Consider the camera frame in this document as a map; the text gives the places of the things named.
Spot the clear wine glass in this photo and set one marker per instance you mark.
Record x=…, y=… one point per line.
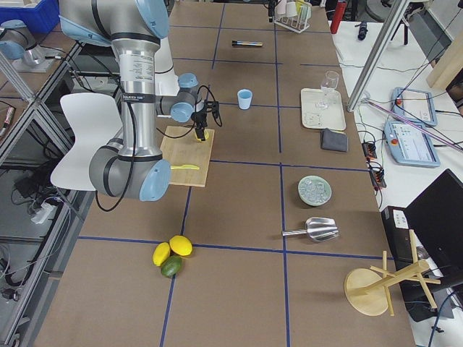
x=328, y=85

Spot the green bowl with ice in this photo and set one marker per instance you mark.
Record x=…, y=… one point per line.
x=314, y=190

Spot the light blue plastic cup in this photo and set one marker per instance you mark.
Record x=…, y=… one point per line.
x=244, y=97

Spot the blue teach pendant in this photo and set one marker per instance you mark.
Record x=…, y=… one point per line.
x=410, y=147
x=414, y=105

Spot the red cylinder bottle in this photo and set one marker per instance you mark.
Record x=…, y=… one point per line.
x=341, y=5

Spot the metal ice scoop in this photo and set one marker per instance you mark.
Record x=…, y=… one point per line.
x=317, y=229

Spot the yellow plastic knife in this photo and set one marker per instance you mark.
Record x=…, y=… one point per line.
x=186, y=167

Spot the white chair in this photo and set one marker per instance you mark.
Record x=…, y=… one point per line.
x=94, y=119

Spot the wooden mug tree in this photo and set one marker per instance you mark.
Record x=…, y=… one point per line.
x=367, y=290

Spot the far blue teach pendant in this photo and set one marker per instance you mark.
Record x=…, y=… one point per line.
x=414, y=105

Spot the cream serving tray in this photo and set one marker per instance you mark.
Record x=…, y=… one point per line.
x=315, y=117

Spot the metal muddler with black tip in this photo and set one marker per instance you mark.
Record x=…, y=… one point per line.
x=246, y=44

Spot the black computer monitor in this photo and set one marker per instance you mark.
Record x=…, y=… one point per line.
x=436, y=217

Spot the white cup in rack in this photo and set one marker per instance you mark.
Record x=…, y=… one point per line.
x=290, y=9

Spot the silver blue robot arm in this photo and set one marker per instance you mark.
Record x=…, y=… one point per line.
x=131, y=164

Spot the near blue teach pendant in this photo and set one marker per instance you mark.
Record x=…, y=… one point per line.
x=410, y=147

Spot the aluminium frame post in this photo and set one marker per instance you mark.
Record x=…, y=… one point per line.
x=397, y=12

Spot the wooden cutting board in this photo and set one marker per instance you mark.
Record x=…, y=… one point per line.
x=179, y=149

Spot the dark grey folded cloth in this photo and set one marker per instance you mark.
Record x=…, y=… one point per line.
x=334, y=140

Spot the white wire cup rack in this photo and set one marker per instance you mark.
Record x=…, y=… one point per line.
x=294, y=24

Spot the yellow cup in rack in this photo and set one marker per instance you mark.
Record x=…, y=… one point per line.
x=301, y=8

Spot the blue plastic crate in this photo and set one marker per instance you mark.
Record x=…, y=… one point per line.
x=43, y=17

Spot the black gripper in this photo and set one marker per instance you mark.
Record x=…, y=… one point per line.
x=198, y=118

